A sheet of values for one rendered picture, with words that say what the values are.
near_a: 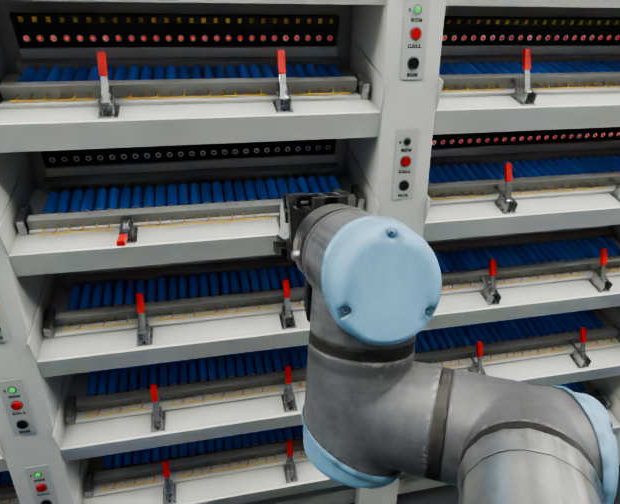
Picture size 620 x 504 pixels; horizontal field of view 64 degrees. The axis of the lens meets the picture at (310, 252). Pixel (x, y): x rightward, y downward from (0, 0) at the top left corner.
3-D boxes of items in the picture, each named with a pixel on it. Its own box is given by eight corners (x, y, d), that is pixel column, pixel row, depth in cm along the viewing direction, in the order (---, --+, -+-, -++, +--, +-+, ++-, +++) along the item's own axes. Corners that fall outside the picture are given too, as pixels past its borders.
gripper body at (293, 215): (337, 187, 64) (367, 195, 52) (340, 253, 65) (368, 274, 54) (278, 191, 62) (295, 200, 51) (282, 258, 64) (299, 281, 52)
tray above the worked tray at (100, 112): (377, 137, 84) (391, 54, 75) (-17, 154, 72) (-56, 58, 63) (347, 88, 99) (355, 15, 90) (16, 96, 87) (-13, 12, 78)
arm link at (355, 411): (421, 518, 38) (439, 365, 36) (282, 478, 42) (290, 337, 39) (433, 453, 47) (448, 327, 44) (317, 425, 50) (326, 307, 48)
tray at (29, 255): (371, 246, 92) (379, 204, 86) (16, 277, 80) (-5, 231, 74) (344, 186, 107) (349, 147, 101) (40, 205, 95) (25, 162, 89)
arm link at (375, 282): (324, 357, 36) (334, 220, 34) (294, 306, 48) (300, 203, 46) (443, 355, 38) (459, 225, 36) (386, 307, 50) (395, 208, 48)
